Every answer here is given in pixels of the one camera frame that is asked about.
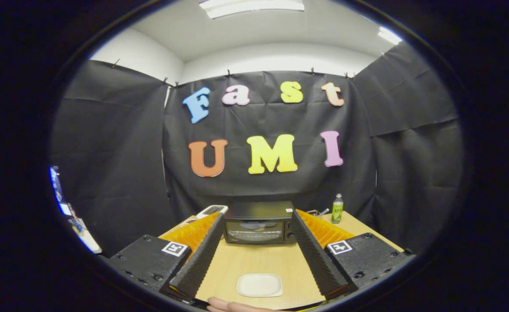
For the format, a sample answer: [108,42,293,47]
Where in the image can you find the bright blue-edged screen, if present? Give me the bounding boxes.
[49,166,102,254]

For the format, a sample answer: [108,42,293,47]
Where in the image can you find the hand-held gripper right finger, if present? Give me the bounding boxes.
[290,209,415,299]

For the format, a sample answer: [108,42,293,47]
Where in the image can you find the black toaster oven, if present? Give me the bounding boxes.
[223,201,298,245]

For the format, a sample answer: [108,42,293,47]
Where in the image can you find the long ceiling light panel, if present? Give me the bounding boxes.
[199,0,305,20]

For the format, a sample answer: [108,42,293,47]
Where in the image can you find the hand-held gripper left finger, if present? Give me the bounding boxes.
[107,211,225,302]

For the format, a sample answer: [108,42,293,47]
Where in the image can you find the small ceiling light panel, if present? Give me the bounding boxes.
[378,26,403,46]

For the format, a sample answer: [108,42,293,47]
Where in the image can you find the green drink bottle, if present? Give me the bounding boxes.
[331,193,344,224]

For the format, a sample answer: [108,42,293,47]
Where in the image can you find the white oval plate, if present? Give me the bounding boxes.
[236,273,283,298]

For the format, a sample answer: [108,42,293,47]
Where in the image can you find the white pop-up toaster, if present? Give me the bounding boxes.
[196,205,229,219]

